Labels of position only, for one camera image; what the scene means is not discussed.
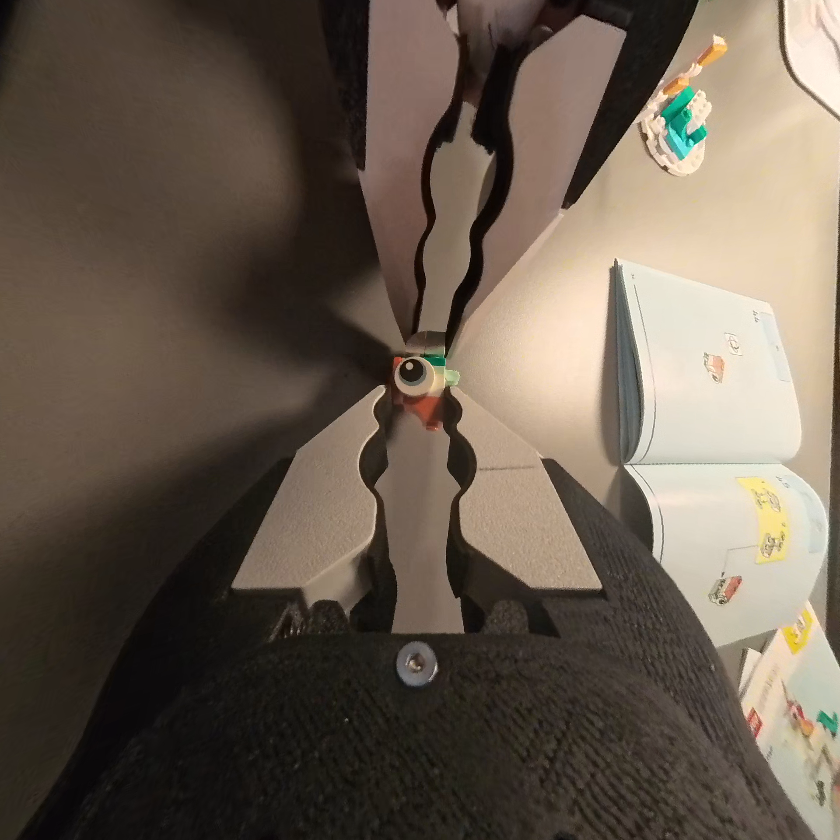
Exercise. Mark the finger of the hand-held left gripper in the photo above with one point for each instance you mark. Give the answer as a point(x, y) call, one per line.
point(394, 131)
point(544, 131)

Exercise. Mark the closed unicorn cover instruction booklet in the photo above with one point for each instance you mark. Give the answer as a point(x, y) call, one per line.
point(800, 689)

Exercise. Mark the orange lego brick assembly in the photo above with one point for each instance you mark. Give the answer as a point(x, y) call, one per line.
point(413, 375)

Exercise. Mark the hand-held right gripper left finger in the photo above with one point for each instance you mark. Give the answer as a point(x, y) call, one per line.
point(308, 525)

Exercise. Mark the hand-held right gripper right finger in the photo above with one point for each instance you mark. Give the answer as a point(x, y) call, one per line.
point(525, 525)

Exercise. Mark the pale blue instruction booklet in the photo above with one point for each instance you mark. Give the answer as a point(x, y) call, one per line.
point(709, 328)

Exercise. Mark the white teal lego model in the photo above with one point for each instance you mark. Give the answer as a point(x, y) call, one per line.
point(679, 124)

